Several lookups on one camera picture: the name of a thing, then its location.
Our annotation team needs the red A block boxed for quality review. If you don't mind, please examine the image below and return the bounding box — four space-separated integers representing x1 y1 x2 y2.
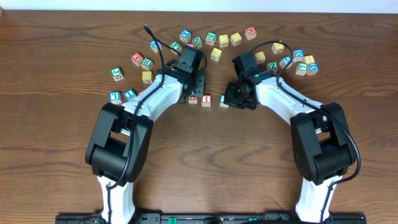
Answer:
188 97 198 104

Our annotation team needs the blue 2 block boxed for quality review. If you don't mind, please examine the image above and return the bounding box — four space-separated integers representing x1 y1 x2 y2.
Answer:
220 95 228 108

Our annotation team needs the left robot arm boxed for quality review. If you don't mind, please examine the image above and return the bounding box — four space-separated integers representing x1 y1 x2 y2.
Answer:
85 66 205 223

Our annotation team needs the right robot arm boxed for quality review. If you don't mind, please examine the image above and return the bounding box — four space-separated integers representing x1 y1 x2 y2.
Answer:
224 72 359 223

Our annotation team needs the yellow block middle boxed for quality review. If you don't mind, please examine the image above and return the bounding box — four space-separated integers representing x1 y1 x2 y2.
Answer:
211 47 223 62

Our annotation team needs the yellow C block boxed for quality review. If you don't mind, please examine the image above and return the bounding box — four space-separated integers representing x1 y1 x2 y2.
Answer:
254 51 266 65

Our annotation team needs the green Z block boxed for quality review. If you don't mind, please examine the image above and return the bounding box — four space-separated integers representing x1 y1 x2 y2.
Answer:
267 62 279 72

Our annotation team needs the green N block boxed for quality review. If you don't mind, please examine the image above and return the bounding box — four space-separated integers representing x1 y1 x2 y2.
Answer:
192 36 203 49

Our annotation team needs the yellow G block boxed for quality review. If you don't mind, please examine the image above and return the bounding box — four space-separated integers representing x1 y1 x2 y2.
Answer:
142 71 152 84

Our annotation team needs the green B block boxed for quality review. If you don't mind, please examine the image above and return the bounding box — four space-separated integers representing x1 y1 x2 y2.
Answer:
205 32 216 45

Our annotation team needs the blue X block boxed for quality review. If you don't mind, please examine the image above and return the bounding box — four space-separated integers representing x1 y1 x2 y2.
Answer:
180 29 192 44

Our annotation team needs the blue 5 block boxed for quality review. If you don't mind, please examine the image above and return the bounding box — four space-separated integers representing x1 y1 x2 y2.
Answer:
279 56 293 69

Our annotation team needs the green R block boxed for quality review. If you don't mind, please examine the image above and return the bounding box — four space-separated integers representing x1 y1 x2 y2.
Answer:
141 57 154 71

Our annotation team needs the yellow block top right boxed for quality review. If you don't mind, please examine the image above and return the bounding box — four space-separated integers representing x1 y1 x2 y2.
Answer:
230 32 242 46

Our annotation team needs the yellow block top left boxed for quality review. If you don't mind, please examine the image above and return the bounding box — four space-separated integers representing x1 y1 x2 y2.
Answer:
219 34 229 48

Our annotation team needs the yellow A block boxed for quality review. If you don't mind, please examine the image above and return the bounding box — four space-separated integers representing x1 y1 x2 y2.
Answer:
272 40 285 54

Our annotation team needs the blue P block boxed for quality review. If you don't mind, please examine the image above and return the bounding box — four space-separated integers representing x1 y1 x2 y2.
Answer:
150 40 162 53

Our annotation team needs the red H block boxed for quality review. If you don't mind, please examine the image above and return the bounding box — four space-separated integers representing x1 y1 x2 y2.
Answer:
245 26 257 40

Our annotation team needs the green 7 block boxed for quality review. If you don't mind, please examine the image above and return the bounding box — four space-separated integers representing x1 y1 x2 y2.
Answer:
295 62 307 76

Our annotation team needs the red E block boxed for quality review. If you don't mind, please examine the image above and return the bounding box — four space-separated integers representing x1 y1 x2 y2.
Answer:
131 52 144 67

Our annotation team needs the blue D block upper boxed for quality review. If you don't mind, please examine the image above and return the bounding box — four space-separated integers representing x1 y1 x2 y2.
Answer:
293 49 305 62

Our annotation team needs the blue d block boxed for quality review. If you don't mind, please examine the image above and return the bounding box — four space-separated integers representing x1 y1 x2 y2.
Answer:
307 63 319 75
293 49 305 62

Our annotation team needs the blue D block right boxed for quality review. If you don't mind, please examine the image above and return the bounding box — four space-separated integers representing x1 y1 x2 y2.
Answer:
307 63 319 75

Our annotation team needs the yellow 8 block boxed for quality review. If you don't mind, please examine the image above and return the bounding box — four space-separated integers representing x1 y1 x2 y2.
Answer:
302 55 315 64

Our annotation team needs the green J block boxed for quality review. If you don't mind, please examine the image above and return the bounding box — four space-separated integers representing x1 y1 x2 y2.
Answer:
111 67 124 82

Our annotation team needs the blue L block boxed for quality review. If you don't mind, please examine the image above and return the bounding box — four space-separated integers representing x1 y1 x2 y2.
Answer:
109 91 122 105

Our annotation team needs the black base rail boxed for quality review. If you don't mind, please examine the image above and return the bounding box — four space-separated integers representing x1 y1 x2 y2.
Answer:
55 212 368 224

